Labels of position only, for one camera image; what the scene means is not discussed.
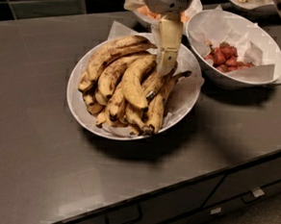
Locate white apricot bowl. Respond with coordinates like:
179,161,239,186
132,0,203,34

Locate far right white bowl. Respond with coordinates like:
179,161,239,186
228,0,276,14

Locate white paper under bananas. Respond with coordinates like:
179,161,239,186
95,21,204,140

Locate white strawberry bowl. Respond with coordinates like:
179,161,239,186
181,8,281,93

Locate drawer handle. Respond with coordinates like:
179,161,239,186
105,204,143,224
242,187,265,205

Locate paper liner in strawberry bowl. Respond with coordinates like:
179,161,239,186
185,3,281,87

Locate banana with sticker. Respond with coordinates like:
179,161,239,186
141,66,177,102

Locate orange apricots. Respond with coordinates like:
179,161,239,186
137,6,190,22

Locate left drawer handle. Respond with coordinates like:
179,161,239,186
105,204,143,224

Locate right drawer handle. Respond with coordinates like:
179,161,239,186
242,187,265,205

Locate spotted banana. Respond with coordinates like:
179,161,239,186
97,51,148,99
87,36,156,84

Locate red strawberries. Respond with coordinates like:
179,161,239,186
204,41,255,74

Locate lower left bananas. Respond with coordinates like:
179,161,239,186
78,70,141,136

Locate white banana bowl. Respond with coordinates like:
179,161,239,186
63,27,206,147

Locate right long banana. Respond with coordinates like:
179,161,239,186
144,71,192,136

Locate central yellow banana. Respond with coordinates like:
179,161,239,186
121,55,156,111

